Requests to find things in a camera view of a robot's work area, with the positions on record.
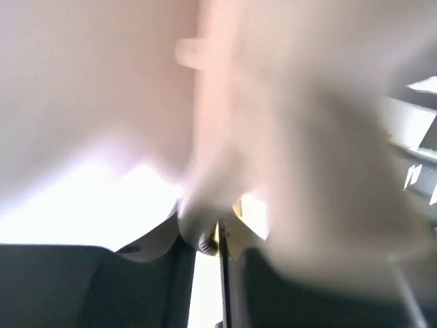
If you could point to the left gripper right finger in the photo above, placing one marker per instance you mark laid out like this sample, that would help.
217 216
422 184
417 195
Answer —
256 295

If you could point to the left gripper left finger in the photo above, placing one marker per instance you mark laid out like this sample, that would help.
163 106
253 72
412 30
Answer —
145 284

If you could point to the yellow woven bamboo mat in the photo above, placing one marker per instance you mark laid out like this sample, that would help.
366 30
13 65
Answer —
237 208

